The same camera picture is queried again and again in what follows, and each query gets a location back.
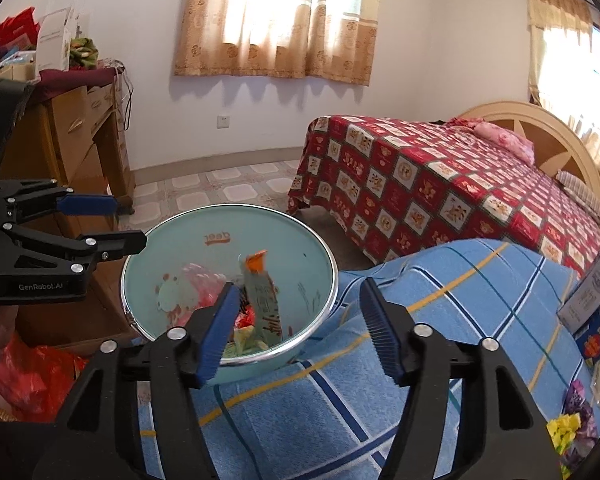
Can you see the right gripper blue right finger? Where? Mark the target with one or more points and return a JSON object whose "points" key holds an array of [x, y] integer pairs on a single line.
{"points": [[501, 434]]}

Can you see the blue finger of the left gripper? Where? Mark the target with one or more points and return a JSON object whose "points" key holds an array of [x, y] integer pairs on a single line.
{"points": [[87, 205], [117, 245]]}

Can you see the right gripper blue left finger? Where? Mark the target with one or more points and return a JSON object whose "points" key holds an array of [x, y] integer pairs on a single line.
{"points": [[98, 426]]}

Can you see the purple wrapper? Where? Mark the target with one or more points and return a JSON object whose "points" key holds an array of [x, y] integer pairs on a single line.
{"points": [[581, 417]]}

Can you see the clear pink plastic wrapper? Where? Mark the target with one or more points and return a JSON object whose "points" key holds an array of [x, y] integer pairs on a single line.
{"points": [[198, 288]]}

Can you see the orange tan snack packet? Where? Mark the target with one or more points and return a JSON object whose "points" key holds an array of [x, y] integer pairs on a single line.
{"points": [[262, 296]]}

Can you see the yellow flowered wrapper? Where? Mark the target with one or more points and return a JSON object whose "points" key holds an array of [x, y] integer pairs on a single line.
{"points": [[563, 432]]}

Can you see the clear green plastic bag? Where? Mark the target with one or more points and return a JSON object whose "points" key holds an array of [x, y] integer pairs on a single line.
{"points": [[243, 342]]}

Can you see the light blue trash bin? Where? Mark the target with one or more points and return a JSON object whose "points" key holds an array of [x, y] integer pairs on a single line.
{"points": [[300, 263]]}

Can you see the wooden dresser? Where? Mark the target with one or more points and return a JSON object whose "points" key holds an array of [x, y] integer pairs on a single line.
{"points": [[76, 139]]}

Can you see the red plastic bag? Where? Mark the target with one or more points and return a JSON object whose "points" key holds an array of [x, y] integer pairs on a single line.
{"points": [[35, 381]]}

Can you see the dark red dresser cloth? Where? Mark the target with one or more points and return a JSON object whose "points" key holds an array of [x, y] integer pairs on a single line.
{"points": [[53, 83]]}

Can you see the blue white milk carton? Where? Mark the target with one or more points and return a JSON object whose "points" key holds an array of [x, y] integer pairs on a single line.
{"points": [[587, 339]]}

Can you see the grey white carton box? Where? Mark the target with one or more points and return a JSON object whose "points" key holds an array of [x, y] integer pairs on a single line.
{"points": [[583, 301]]}

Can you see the green cloth item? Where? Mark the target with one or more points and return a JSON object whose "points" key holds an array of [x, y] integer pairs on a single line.
{"points": [[83, 54]]}

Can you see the blue plaid table cloth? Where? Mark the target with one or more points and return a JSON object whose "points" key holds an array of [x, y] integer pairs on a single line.
{"points": [[332, 412]]}

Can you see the striped pillow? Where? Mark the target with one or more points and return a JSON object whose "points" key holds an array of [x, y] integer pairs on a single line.
{"points": [[580, 193]]}

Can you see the red patterned bedspread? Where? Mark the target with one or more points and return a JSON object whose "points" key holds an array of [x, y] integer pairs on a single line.
{"points": [[398, 187]]}

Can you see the pink pillow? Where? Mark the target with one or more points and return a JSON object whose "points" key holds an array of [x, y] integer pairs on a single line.
{"points": [[512, 142]]}

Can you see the left window beige curtain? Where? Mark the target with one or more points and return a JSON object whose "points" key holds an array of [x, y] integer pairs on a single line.
{"points": [[293, 39]]}

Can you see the window beige curtain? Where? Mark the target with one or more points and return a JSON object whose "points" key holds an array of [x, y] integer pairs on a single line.
{"points": [[564, 75], [293, 39]]}

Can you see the cream wooden headboard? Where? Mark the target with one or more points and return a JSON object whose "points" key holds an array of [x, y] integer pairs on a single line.
{"points": [[556, 146]]}

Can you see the back window beige curtain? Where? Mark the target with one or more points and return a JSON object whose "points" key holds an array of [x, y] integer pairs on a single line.
{"points": [[564, 75]]}

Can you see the wall socket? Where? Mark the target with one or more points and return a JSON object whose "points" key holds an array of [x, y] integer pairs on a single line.
{"points": [[222, 121]]}

